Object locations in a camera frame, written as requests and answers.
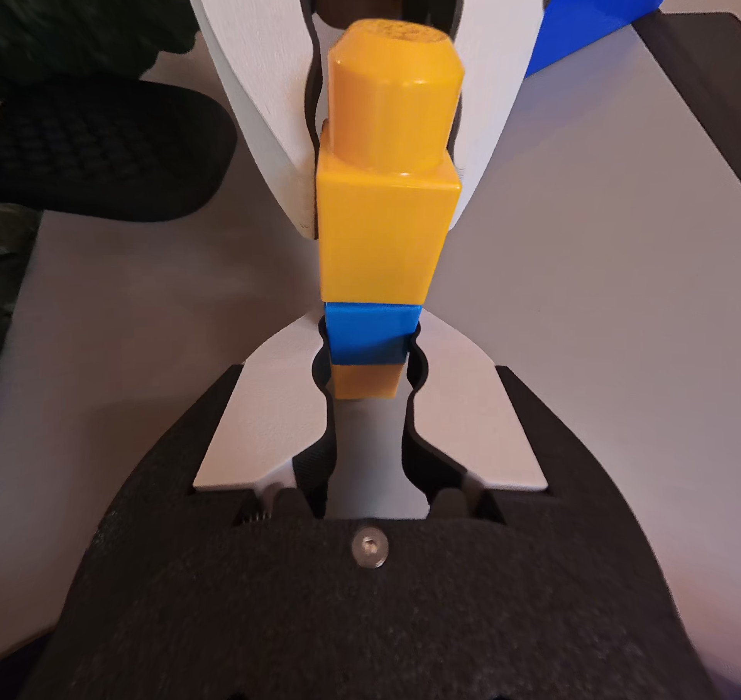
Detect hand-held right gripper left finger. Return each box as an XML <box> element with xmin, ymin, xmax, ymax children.
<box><xmin>193</xmin><ymin>315</ymin><xmax>338</xmax><ymax>516</ymax></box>

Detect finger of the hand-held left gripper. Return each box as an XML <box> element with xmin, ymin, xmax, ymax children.
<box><xmin>428</xmin><ymin>0</ymin><xmax>548</xmax><ymax>233</ymax></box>
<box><xmin>190</xmin><ymin>0</ymin><xmax>325</xmax><ymax>241</ymax></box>

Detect blue plastic bin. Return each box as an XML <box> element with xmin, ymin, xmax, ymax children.
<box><xmin>524</xmin><ymin>0</ymin><xmax>692</xmax><ymax>79</ymax></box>

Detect black mesh pad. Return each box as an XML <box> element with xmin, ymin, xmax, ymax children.
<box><xmin>0</xmin><ymin>81</ymin><xmax>238</xmax><ymax>222</ymax></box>

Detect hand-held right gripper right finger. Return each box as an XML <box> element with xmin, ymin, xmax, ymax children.
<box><xmin>403</xmin><ymin>324</ymin><xmax>550</xmax><ymax>495</ymax></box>

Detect blue mega block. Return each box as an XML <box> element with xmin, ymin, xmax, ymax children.
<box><xmin>324</xmin><ymin>302</ymin><xmax>422</xmax><ymax>365</ymax></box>

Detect orange mega block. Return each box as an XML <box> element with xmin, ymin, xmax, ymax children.
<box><xmin>316</xmin><ymin>19</ymin><xmax>465</xmax><ymax>307</ymax></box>
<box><xmin>330</xmin><ymin>363</ymin><xmax>404</xmax><ymax>401</ymax></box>

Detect person's left forearm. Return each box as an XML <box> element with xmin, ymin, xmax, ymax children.
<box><xmin>0</xmin><ymin>0</ymin><xmax>198</xmax><ymax>84</ymax></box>

